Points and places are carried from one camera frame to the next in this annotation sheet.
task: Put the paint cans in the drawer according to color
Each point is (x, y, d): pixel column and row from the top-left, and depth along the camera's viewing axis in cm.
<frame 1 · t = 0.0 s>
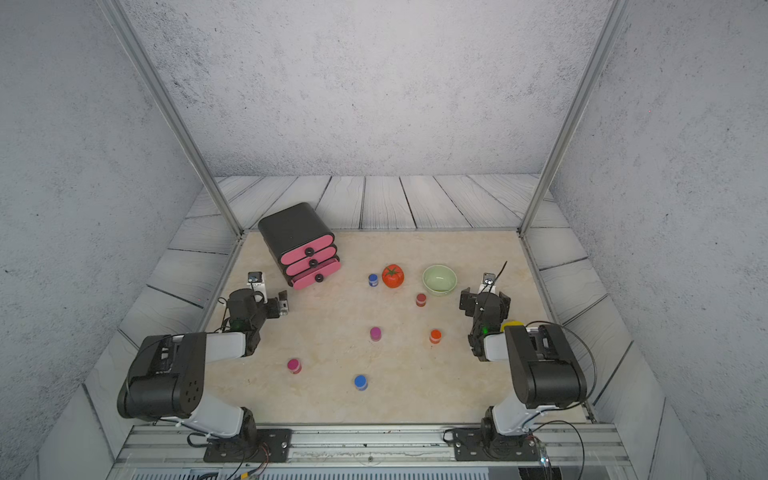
left hand: (273, 291, 95), fingers open
right hand: (487, 289, 93), fingers open
black pink drawer cabinet: (303, 242, 96), point 19 cm above the table
small blue paint can: (373, 280, 106), point 2 cm above the table
red tomato: (393, 276, 103), point 5 cm above the table
green bowl: (439, 279, 104), point 4 cm above the table
dark red paint can: (421, 300, 100), point 3 cm above the table
purple paint can: (375, 334, 93), point 2 cm above the table
orange paint can: (435, 336, 91), point 4 cm above the table
magenta paint can: (294, 366, 86), point 2 cm above the table
blue paint can: (360, 382, 83), point 3 cm above the table

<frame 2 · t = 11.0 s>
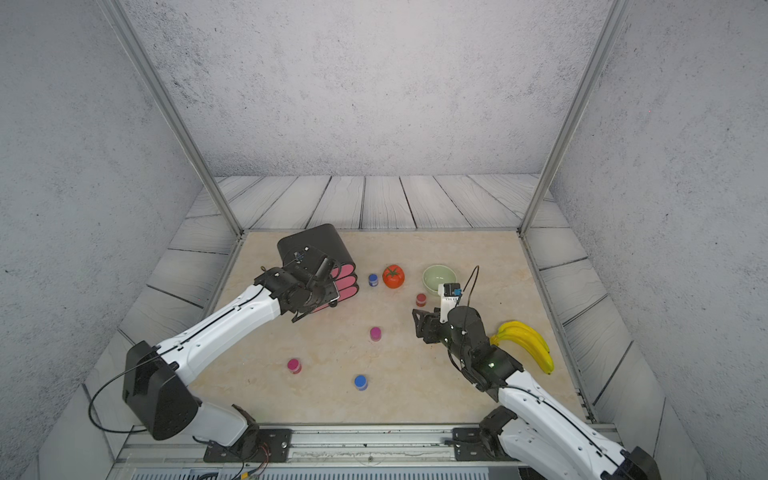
left hand: (335, 293, 82), fingers open
right hand: (424, 311, 77), fingers open
black pink drawer cabinet: (325, 238, 100), point 16 cm above the table
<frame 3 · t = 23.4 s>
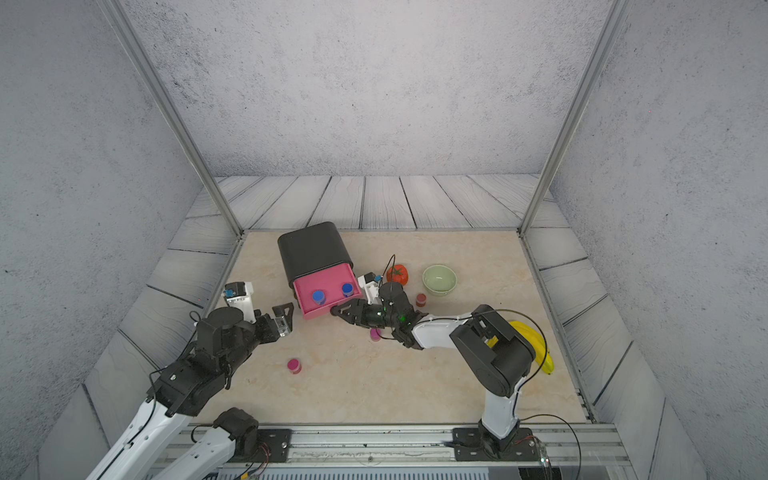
left hand: (282, 308, 72), fingers open
right hand: (337, 315, 81), fingers open
small blue paint can: (347, 289, 88), point 15 cm above the table
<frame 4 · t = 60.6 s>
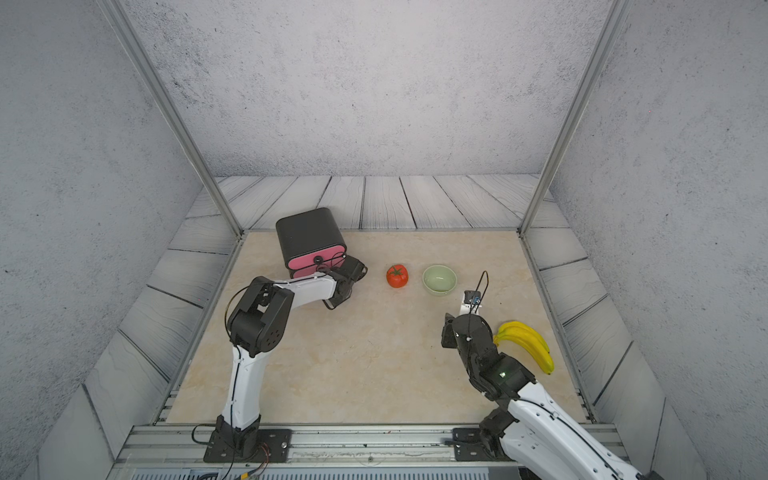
left hand: (332, 287, 104), fingers closed
right hand: (454, 315, 78), fingers open
